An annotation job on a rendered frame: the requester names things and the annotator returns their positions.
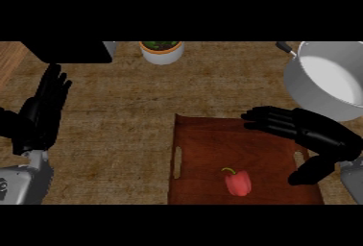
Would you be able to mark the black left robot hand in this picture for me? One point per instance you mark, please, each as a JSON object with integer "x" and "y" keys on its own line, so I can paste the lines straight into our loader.
{"x": 40, "y": 112}

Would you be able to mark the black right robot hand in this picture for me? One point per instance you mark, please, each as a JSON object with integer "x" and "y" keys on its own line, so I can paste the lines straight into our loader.
{"x": 312, "y": 131}

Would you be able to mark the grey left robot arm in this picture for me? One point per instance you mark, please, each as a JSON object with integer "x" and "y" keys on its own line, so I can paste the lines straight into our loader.
{"x": 24, "y": 179}

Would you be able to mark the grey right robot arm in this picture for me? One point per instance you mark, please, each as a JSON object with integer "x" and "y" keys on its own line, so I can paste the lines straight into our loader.
{"x": 352, "y": 181}

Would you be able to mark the silver metal pot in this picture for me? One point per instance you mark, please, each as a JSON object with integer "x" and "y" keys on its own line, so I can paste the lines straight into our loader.
{"x": 331, "y": 80}

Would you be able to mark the brown wooden tray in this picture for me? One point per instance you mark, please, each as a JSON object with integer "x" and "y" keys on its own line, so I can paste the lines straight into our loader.
{"x": 237, "y": 160}

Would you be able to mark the red bell pepper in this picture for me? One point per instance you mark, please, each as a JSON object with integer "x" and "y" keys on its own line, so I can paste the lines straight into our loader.
{"x": 238, "y": 183}

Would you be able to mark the black appliance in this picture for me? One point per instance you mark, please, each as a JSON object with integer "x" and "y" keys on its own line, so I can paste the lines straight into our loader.
{"x": 71, "y": 51}

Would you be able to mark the white potted plant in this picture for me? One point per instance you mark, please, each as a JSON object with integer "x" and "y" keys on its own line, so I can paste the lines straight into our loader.
{"x": 163, "y": 51}

